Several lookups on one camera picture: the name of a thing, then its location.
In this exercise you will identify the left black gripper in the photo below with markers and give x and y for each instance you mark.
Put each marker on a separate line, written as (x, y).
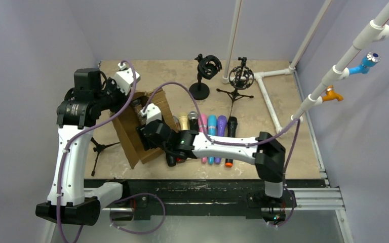
(114, 92)

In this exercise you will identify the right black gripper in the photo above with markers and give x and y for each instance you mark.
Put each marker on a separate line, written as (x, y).
(144, 135)

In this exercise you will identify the multicolour glitter microphone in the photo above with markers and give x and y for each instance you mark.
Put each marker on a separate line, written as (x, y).
(137, 106)

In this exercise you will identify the brown cardboard box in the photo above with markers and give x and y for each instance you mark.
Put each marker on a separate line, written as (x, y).
(126, 125)

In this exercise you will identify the cream microphone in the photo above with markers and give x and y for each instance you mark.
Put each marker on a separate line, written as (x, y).
(183, 121)

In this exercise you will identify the red glitter microphone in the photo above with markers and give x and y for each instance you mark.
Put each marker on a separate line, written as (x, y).
(176, 121)

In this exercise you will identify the black glitter microphone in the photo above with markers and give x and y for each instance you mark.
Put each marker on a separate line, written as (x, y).
(193, 119)

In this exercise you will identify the pink microphone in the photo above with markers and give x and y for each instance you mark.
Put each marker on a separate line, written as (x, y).
(202, 122)

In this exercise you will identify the tripod microphone stand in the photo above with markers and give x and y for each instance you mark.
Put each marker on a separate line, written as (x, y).
(98, 148)

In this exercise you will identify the teal microphone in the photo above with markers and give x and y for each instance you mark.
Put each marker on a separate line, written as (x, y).
(212, 130)

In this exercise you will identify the purple microphone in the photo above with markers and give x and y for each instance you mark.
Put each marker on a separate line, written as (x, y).
(221, 125)

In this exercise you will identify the black orange-tipped microphone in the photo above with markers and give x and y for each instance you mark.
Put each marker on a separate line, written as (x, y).
(231, 132)

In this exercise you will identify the round base microphone stand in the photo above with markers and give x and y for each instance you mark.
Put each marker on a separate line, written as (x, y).
(207, 67)

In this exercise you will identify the tripod shock mount stand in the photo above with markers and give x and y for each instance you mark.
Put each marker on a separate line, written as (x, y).
(240, 78)

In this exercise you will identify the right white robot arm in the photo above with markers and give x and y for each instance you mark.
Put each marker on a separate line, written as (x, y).
(264, 151)

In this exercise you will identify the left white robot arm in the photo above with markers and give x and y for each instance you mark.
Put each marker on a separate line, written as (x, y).
(83, 104)

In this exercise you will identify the small black microphone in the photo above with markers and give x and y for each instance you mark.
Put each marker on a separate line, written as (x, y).
(171, 160)

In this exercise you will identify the orange pipe fitting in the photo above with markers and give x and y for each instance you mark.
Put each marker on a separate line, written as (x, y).
(331, 95)

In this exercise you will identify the blue pipe fitting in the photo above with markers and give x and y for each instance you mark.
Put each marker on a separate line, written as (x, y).
(368, 61)

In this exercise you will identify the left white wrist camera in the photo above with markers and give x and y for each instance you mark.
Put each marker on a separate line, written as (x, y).
(124, 78)

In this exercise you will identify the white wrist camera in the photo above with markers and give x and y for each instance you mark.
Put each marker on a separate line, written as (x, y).
(150, 113)
(124, 78)

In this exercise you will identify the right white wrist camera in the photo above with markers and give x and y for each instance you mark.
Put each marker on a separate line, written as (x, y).
(150, 113)

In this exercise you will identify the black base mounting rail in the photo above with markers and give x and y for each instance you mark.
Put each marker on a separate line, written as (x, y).
(191, 197)

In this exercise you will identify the aluminium rail frame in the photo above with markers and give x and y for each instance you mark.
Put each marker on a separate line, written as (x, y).
(318, 217)

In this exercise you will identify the white PVC pipe frame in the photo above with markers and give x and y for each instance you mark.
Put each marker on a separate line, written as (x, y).
(270, 29)

